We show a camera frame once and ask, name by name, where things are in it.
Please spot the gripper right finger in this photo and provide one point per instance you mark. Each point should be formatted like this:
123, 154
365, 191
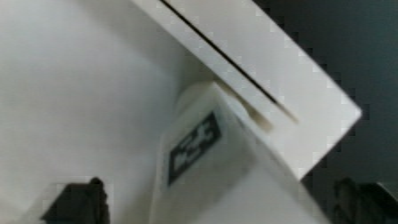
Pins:
367, 202

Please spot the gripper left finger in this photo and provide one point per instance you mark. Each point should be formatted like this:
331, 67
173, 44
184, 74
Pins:
81, 206

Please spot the white leg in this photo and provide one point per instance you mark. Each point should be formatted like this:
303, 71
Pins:
225, 182

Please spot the white square tabletop part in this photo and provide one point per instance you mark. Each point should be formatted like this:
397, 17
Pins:
91, 68

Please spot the white U-shaped obstacle fence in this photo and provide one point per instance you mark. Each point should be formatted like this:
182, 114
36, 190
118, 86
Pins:
257, 44

